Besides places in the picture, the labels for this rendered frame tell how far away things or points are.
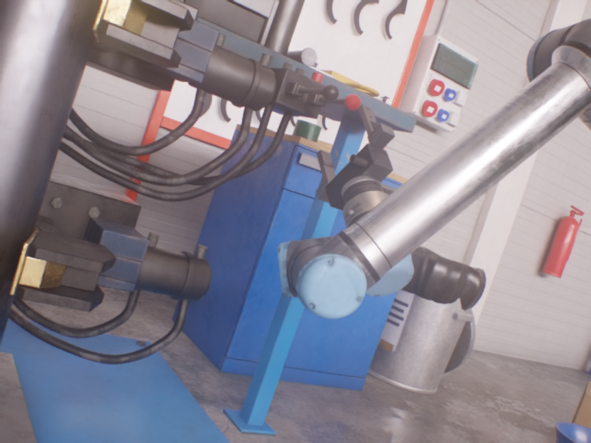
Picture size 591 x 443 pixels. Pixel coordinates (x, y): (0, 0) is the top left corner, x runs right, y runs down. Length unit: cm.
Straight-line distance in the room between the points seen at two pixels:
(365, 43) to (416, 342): 181
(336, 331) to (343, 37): 185
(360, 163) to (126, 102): 233
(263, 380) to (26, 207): 107
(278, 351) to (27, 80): 120
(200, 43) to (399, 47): 281
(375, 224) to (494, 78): 387
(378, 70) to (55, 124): 300
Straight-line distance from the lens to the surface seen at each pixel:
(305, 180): 241
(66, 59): 117
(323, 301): 87
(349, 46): 386
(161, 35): 121
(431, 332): 313
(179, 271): 145
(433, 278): 304
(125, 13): 114
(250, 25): 157
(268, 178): 248
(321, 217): 193
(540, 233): 538
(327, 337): 267
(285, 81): 148
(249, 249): 246
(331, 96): 133
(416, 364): 316
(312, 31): 373
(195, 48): 137
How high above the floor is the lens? 77
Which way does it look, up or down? 4 degrees down
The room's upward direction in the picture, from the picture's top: 19 degrees clockwise
